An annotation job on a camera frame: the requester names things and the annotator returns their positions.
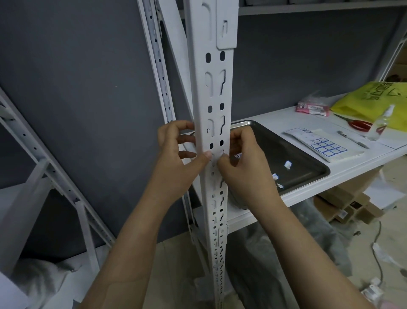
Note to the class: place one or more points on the red scissors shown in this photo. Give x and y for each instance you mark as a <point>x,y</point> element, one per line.
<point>361,124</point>

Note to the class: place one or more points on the clear spray bottle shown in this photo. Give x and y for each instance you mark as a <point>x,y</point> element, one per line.
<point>378,127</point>

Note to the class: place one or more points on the blue-bordered white label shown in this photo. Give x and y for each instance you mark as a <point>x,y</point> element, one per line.
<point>287,164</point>

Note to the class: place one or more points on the yellow-green plastic bag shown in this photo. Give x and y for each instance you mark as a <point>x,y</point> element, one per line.
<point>365,105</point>

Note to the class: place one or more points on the white metal shelving rack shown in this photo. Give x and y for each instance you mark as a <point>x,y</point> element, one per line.
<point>273,116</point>

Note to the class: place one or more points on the cardboard box with dark print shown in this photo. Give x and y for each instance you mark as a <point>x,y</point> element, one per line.
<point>399,68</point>

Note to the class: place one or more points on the person's left forearm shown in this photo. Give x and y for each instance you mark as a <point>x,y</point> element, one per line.
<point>127,254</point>

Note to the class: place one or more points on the pink packet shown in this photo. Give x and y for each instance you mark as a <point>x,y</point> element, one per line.
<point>313,109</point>

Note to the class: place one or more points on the pink round disc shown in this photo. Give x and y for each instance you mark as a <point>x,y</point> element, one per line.
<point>392,304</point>

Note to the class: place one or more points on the brown cardboard box piece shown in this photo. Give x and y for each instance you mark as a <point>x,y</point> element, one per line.
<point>340,197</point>

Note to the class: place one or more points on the grey pen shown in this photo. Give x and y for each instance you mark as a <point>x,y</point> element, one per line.
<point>353,138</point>

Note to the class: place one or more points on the white perforated shelf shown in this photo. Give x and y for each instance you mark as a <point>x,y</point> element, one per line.
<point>199,98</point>

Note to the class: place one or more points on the white paper sheet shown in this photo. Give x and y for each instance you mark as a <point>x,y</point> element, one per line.
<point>384,195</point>

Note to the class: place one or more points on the person's left hand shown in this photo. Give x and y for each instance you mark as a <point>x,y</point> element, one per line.
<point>175,175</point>

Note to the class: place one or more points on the person's right forearm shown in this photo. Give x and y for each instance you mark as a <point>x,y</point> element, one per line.
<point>314,264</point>

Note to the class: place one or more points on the person's grey clothing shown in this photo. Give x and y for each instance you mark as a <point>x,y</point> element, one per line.
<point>311,229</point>

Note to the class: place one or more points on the steel tray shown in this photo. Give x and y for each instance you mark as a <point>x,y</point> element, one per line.
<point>286,146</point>

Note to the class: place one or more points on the white paper pad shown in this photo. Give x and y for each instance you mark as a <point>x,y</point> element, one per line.
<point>330,133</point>

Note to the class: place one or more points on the sheet of blue-bordered labels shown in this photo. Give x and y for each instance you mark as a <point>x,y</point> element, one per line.
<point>297,134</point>

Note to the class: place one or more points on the person's right hand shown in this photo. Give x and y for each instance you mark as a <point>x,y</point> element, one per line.
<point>254,181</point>

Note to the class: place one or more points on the white torn paper strip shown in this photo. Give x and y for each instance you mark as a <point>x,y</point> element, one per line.
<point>386,254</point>

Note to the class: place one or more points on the white power strip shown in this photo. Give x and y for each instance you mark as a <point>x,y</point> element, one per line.
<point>372,291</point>

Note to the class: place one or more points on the white-grey cloth bundle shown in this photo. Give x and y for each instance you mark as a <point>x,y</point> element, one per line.
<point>41,277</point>

